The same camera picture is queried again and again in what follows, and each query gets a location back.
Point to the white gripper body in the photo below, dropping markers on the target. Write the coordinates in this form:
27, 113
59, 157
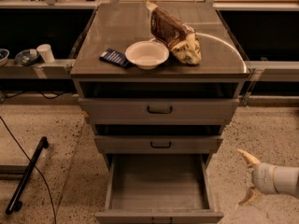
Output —
263, 178

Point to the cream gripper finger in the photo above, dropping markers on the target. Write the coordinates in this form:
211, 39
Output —
251, 195
249, 159

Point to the grey bottom drawer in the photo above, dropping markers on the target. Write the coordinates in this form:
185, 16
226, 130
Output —
158, 189

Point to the grey drawer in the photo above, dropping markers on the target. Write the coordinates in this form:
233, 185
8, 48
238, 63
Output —
158, 111
139, 144
158, 189

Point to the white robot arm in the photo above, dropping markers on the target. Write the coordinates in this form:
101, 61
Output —
286, 180

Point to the grey drawer cabinet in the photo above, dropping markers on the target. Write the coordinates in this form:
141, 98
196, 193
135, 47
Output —
220, 75

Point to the grey middle drawer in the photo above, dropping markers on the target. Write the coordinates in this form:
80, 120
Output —
139, 144

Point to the grey top drawer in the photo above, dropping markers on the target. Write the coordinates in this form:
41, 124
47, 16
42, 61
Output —
158, 111

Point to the bagged bread loaf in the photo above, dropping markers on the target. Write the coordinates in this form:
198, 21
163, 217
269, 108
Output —
179, 37

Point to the white paper bowl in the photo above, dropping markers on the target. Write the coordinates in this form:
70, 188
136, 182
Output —
147, 54

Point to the dark blue packet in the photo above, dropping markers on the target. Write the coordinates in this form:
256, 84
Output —
114, 57

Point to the white paper cup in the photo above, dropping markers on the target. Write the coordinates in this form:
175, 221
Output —
46, 53

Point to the blue patterned bowl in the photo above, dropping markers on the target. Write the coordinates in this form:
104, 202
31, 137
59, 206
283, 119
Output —
27, 57

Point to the grey metal shelf rail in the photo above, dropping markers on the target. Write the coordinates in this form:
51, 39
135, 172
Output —
60, 69

